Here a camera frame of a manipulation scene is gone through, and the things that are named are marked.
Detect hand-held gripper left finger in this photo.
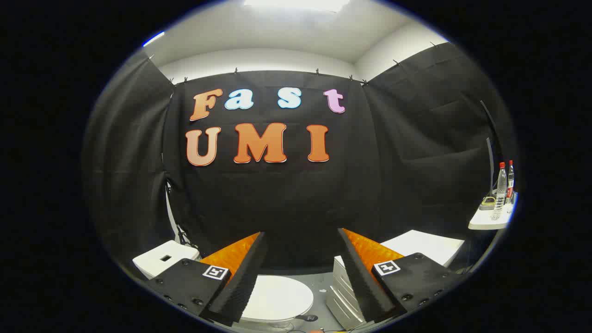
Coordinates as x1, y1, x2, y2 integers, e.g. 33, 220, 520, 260
147, 231, 269, 327

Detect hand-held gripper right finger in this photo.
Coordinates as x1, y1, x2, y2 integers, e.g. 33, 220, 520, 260
337, 228, 465, 324

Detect white toilet tank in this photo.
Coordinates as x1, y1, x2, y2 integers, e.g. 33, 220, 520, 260
133, 240, 201, 280

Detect white drawer cabinet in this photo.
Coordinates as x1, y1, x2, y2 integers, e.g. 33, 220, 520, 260
326, 230, 465, 330

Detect black backdrop stand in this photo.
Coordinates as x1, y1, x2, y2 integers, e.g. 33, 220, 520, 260
164, 180, 195, 246

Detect black backdrop cloth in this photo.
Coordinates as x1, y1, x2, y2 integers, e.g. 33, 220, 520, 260
82, 42, 518, 278

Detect white side table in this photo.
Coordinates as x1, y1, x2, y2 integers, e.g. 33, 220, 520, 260
468, 192, 518, 231

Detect clear bottle with red cap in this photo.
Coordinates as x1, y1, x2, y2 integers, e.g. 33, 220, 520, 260
491, 162, 508, 221

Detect clear bottle with red label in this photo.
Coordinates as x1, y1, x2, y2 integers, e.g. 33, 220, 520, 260
506, 160, 515, 204

